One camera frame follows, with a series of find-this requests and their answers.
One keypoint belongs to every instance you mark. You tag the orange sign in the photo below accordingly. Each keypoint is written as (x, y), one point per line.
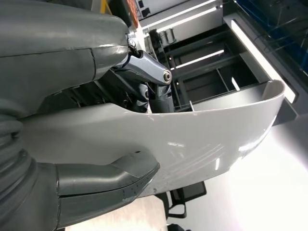
(133, 12)

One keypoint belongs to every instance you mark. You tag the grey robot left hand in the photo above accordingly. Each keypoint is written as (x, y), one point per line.
(47, 47)

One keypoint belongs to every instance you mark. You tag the black mesh chair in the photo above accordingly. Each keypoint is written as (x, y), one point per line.
(189, 191)

